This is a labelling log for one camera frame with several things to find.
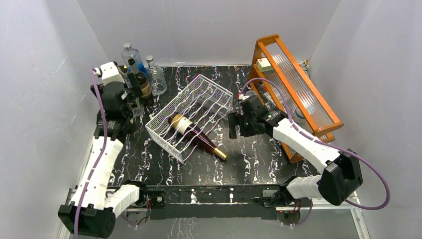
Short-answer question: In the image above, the green wine bottle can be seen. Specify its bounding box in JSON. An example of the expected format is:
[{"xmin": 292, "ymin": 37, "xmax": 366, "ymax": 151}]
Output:
[{"xmin": 128, "ymin": 58, "xmax": 154, "ymax": 106}]

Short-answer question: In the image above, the clear round glass bottle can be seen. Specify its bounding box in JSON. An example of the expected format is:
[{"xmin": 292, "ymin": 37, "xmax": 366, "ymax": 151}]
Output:
[{"xmin": 146, "ymin": 55, "xmax": 167, "ymax": 96}]

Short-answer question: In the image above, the blue square glass bottle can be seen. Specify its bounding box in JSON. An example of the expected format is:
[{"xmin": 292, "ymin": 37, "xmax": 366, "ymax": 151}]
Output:
[{"xmin": 121, "ymin": 42, "xmax": 148, "ymax": 76}]

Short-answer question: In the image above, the clear bottom glass bottle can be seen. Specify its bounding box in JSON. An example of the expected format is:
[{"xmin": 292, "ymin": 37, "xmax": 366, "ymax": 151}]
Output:
[{"xmin": 129, "ymin": 98, "xmax": 144, "ymax": 118}]

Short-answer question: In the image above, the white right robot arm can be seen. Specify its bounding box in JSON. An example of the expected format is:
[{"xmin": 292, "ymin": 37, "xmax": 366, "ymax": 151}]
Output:
[{"xmin": 228, "ymin": 96, "xmax": 363, "ymax": 206}]

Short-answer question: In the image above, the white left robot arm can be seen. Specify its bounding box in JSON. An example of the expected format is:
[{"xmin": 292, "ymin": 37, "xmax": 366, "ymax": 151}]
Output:
[{"xmin": 58, "ymin": 72, "xmax": 149, "ymax": 239}]

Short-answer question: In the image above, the dark gold-capped wine bottle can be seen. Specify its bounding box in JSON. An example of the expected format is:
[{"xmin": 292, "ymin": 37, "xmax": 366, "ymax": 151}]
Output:
[{"xmin": 167, "ymin": 112, "xmax": 227, "ymax": 162}]

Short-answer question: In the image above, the coloured marker pen pack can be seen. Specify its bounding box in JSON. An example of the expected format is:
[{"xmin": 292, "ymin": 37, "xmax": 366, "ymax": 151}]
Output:
[{"xmin": 258, "ymin": 83, "xmax": 276, "ymax": 107}]

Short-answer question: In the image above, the orange wooden shelf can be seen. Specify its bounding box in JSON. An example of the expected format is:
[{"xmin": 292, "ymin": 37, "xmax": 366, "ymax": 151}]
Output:
[{"xmin": 250, "ymin": 34, "xmax": 344, "ymax": 143}]

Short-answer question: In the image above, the blue white tape roll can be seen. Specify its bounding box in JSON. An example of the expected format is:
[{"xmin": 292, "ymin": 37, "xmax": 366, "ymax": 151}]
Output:
[{"xmin": 292, "ymin": 108, "xmax": 307, "ymax": 124}]

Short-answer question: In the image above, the small white box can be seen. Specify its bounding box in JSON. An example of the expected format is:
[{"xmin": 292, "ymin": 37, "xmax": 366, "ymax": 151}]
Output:
[{"xmin": 255, "ymin": 57, "xmax": 273, "ymax": 72}]

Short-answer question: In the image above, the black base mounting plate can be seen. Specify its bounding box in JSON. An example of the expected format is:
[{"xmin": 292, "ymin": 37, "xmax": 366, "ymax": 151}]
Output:
[{"xmin": 146, "ymin": 184, "xmax": 279, "ymax": 220}]

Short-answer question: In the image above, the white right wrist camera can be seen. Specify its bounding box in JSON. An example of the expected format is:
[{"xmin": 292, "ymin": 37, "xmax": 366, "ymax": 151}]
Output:
[{"xmin": 237, "ymin": 94, "xmax": 249, "ymax": 103}]

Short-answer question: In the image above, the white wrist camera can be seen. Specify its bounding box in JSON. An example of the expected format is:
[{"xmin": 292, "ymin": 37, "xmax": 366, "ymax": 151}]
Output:
[
  {"xmin": 237, "ymin": 94, "xmax": 249, "ymax": 103},
  {"xmin": 100, "ymin": 62, "xmax": 124, "ymax": 85}
]

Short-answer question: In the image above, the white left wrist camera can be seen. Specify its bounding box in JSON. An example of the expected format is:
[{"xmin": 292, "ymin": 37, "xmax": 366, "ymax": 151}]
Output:
[{"xmin": 100, "ymin": 62, "xmax": 124, "ymax": 85}]

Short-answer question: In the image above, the white wire wine rack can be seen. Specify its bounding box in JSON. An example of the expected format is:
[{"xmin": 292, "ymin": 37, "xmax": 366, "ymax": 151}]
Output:
[{"xmin": 146, "ymin": 75, "xmax": 233, "ymax": 163}]

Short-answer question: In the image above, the aluminium frame rail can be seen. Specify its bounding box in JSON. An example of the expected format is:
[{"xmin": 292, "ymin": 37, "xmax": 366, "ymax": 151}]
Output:
[{"xmin": 57, "ymin": 188, "xmax": 371, "ymax": 239}]

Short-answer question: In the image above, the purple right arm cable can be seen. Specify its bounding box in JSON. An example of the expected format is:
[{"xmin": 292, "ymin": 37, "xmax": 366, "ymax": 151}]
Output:
[{"xmin": 239, "ymin": 78, "xmax": 391, "ymax": 211}]

